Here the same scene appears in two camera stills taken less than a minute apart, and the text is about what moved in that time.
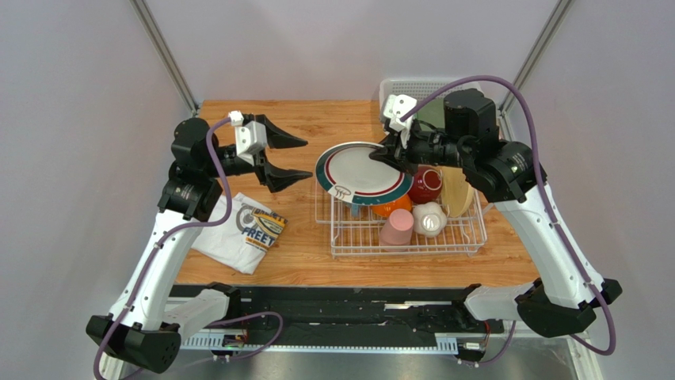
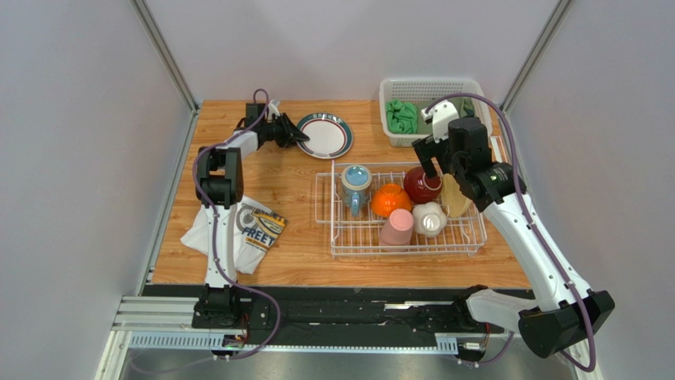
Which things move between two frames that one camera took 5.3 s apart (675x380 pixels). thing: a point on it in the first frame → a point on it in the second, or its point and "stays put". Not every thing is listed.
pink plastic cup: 397,231 stays put
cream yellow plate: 457,193 stays put
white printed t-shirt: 245,242 stays put
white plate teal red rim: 348,173 → 330,135
